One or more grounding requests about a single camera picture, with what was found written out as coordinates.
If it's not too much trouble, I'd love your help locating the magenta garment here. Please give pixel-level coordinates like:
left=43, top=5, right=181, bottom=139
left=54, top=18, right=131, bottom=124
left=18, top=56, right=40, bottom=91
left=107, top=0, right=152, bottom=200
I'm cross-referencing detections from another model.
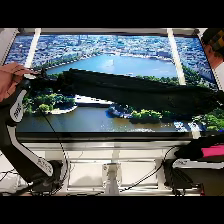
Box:
left=200, top=144, right=224, bottom=159

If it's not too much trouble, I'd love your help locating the pink garment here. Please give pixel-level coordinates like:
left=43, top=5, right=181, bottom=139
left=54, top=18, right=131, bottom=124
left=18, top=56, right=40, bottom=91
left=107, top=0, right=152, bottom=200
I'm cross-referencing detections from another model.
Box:
left=0, top=62, right=39, bottom=103

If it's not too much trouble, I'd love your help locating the black cable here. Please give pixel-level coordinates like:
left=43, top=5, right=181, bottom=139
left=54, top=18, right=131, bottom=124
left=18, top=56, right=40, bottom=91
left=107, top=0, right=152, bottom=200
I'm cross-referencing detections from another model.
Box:
left=119, top=145, right=181, bottom=194
left=40, top=111, right=70, bottom=188

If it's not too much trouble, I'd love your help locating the person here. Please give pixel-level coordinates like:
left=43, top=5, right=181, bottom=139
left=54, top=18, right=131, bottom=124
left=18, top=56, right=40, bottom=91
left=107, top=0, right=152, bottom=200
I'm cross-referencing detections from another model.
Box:
left=200, top=28, right=224, bottom=92

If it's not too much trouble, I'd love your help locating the silver frame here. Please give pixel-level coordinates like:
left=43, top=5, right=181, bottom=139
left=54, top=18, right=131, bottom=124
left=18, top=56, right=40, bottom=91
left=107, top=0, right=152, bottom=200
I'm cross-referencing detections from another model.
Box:
left=0, top=139, right=224, bottom=196

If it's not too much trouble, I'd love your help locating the black garment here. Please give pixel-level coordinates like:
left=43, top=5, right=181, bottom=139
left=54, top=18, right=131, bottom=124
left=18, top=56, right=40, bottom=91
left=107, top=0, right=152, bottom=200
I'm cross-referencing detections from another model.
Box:
left=55, top=67, right=224, bottom=117

